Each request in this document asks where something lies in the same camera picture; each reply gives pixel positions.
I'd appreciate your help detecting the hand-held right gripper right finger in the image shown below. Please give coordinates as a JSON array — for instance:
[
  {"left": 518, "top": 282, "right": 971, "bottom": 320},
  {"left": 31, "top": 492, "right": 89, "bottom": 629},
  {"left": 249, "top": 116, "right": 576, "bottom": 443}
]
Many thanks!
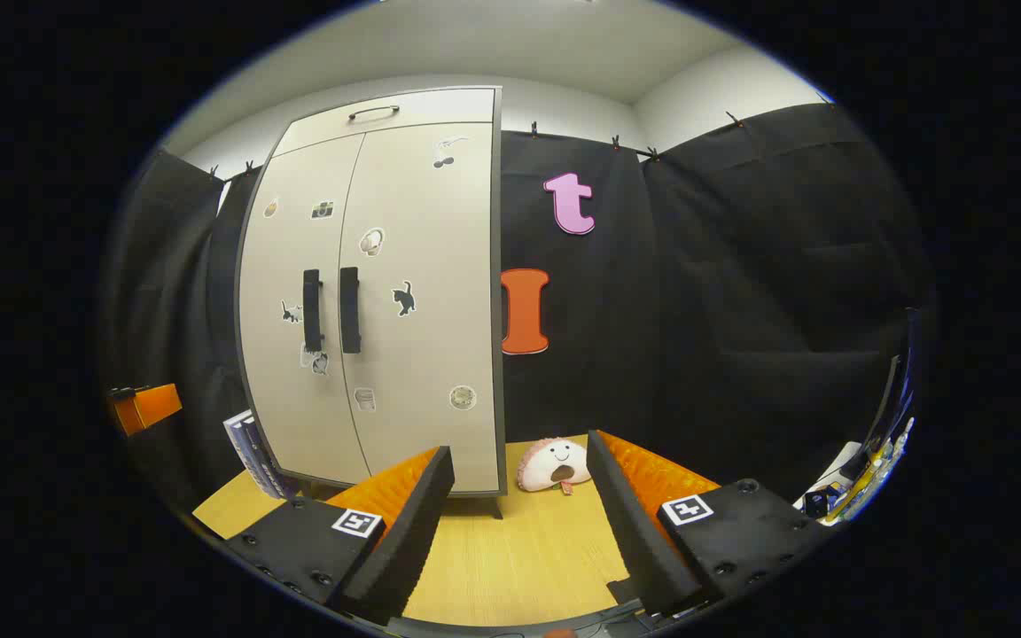
[{"left": 587, "top": 430, "right": 835, "bottom": 619}]

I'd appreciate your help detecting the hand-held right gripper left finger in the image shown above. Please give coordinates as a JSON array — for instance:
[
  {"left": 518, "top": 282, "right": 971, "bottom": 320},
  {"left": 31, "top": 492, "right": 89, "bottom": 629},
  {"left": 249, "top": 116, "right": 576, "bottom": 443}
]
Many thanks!
[{"left": 225, "top": 446, "right": 456, "bottom": 626}]

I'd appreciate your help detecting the black door handle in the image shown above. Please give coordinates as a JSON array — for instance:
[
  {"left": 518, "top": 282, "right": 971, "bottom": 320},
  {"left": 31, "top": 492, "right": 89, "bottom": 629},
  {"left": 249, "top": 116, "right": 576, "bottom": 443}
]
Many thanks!
[
  {"left": 302, "top": 269, "right": 325, "bottom": 353},
  {"left": 339, "top": 266, "right": 362, "bottom": 355}
]

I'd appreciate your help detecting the white cabinet door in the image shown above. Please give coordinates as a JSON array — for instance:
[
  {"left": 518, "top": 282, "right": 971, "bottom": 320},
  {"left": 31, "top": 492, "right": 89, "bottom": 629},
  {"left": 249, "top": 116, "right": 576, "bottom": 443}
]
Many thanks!
[
  {"left": 338, "top": 122, "right": 503, "bottom": 493},
  {"left": 238, "top": 133, "right": 371, "bottom": 486}
]

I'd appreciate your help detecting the white double-door shoe cabinet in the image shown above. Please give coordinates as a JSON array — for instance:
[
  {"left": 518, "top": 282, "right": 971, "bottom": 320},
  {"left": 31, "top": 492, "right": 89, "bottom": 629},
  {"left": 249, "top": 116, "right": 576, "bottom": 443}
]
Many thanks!
[{"left": 234, "top": 86, "right": 508, "bottom": 519}]

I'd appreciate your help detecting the stack of blue books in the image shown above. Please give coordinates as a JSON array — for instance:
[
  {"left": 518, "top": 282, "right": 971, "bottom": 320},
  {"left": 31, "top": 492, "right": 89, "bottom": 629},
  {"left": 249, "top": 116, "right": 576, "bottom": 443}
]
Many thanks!
[{"left": 223, "top": 409, "right": 300, "bottom": 500}]

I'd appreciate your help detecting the white side table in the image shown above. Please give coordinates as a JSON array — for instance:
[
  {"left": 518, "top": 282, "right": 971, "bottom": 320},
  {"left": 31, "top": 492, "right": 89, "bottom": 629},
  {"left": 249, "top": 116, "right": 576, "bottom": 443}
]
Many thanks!
[{"left": 792, "top": 440, "right": 875, "bottom": 525}]

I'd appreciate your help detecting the yellow and white clutter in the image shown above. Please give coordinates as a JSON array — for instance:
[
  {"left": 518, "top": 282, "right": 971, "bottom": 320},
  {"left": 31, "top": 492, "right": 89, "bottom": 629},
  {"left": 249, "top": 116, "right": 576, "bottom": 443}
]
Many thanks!
[{"left": 830, "top": 416, "right": 916, "bottom": 524}]

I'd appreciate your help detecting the dark monitor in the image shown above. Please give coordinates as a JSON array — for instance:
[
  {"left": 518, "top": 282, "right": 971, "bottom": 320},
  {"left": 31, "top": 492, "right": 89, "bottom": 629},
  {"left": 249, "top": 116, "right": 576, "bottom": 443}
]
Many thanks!
[{"left": 861, "top": 306, "right": 926, "bottom": 462}]

